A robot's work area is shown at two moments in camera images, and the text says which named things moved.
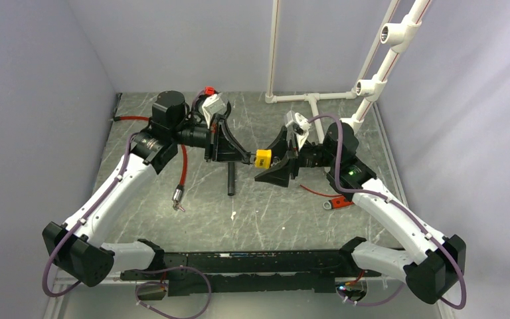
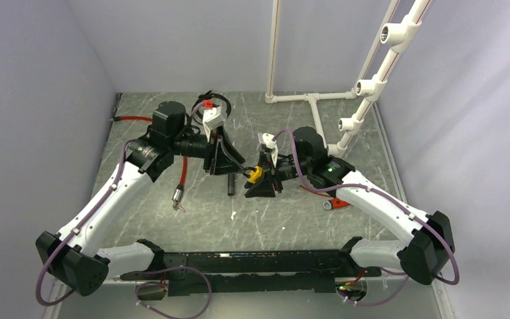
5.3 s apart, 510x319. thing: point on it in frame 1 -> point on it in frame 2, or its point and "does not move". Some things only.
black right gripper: (279, 174) -> (263, 189)
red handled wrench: (335, 203) does not move
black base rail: (204, 273) does not move
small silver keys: (176, 206) does not move
